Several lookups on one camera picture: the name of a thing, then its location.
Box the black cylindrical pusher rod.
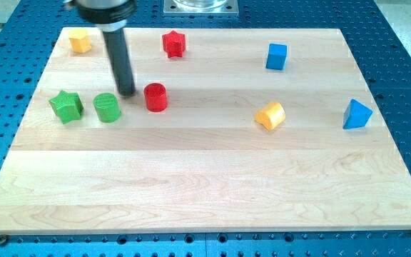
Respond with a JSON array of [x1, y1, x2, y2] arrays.
[[102, 28, 136, 97]]

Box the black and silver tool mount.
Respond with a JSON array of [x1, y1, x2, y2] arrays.
[[64, 0, 137, 32]]

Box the yellow hexagon block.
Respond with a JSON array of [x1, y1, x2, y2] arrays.
[[68, 28, 91, 54]]

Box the red star block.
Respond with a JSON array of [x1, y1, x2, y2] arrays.
[[162, 31, 186, 58]]

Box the green cylinder block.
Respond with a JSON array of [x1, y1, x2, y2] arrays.
[[93, 93, 121, 123]]

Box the red cylinder block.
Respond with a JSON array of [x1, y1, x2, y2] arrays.
[[144, 83, 168, 112]]

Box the green star block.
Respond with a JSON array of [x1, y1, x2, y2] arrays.
[[49, 90, 83, 124]]

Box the light wooden board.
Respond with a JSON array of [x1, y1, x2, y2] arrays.
[[0, 28, 411, 235]]

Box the blue cube block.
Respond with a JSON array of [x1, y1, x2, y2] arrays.
[[265, 44, 288, 71]]

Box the yellow half-cylinder block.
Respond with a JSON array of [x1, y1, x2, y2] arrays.
[[255, 101, 286, 131]]

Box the blue triangular prism block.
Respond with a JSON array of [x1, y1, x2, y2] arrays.
[[342, 99, 373, 129]]

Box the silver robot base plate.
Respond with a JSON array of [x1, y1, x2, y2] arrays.
[[163, 0, 239, 16]]

